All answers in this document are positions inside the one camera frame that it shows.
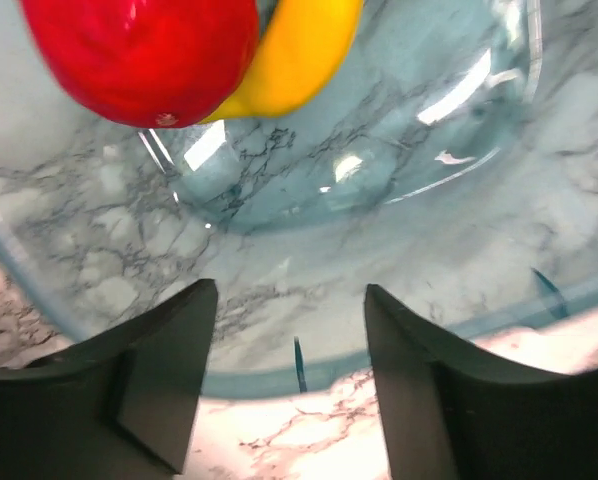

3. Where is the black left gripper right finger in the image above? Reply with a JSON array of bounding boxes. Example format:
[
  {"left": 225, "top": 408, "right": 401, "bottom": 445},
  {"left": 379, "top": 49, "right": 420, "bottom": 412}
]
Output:
[{"left": 364, "top": 284, "right": 598, "bottom": 480}]

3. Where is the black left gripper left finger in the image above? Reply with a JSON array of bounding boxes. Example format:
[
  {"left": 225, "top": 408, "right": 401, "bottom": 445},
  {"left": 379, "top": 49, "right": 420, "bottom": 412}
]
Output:
[{"left": 0, "top": 279, "right": 218, "bottom": 479}]

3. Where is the teal transparent plastic tray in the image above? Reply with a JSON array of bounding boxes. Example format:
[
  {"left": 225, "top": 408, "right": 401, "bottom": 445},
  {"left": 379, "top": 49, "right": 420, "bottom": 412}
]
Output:
[{"left": 0, "top": 1, "right": 598, "bottom": 398}]

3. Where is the red fake apple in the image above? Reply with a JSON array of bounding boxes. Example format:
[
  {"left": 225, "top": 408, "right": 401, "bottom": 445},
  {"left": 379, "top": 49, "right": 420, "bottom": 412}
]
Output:
[{"left": 20, "top": 0, "right": 259, "bottom": 128}]

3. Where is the yellow fake banana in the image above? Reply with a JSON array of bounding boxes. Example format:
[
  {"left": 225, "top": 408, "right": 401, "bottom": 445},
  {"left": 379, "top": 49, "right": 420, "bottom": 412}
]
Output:
[{"left": 203, "top": 0, "right": 364, "bottom": 123}]

